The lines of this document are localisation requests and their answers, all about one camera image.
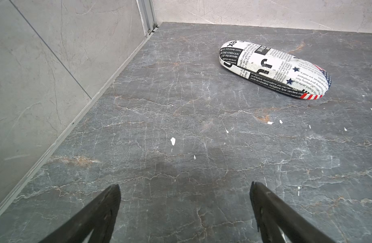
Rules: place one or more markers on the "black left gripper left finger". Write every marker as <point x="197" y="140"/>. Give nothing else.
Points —
<point x="96" y="220"/>

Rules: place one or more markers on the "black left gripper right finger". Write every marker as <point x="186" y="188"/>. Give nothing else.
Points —
<point x="276" y="219"/>

